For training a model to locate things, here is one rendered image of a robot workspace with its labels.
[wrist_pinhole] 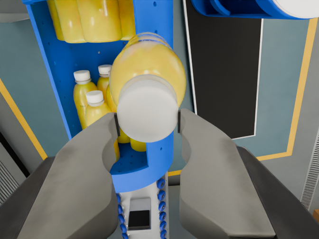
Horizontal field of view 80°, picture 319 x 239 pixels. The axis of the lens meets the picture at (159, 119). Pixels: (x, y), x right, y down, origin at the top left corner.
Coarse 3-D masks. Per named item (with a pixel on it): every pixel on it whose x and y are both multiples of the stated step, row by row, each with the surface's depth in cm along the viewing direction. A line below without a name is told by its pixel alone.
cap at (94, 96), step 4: (88, 92) 47; (92, 92) 47; (96, 92) 47; (100, 92) 46; (88, 96) 45; (92, 96) 45; (96, 96) 45; (100, 96) 46; (88, 100) 46; (92, 100) 45; (96, 100) 46; (100, 100) 46
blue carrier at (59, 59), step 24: (24, 0) 31; (144, 0) 30; (168, 0) 34; (48, 24) 43; (144, 24) 31; (168, 24) 36; (48, 48) 42; (72, 48) 51; (96, 48) 55; (120, 48) 57; (48, 72) 42; (72, 72) 51; (96, 72) 57; (72, 96) 52; (72, 120) 53; (120, 144) 63; (168, 144) 48; (120, 168) 53; (144, 168) 45; (168, 168) 52; (120, 192) 46
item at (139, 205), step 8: (136, 200) 92; (144, 200) 92; (136, 208) 88; (144, 208) 88; (136, 216) 83; (144, 216) 83; (128, 224) 80; (136, 224) 80; (144, 224) 79; (128, 232) 79; (136, 232) 80; (144, 232) 80
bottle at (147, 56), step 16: (144, 32) 26; (128, 48) 16; (144, 48) 15; (160, 48) 15; (112, 64) 17; (128, 64) 14; (144, 64) 14; (160, 64) 14; (176, 64) 15; (112, 80) 15; (128, 80) 14; (160, 80) 13; (176, 80) 14; (112, 96) 16; (176, 96) 14
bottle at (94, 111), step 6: (90, 102) 46; (96, 102) 46; (102, 102) 47; (90, 108) 46; (96, 108) 46; (102, 108) 47; (108, 108) 48; (90, 114) 46; (96, 114) 46; (102, 114) 47; (90, 120) 47; (114, 144) 52
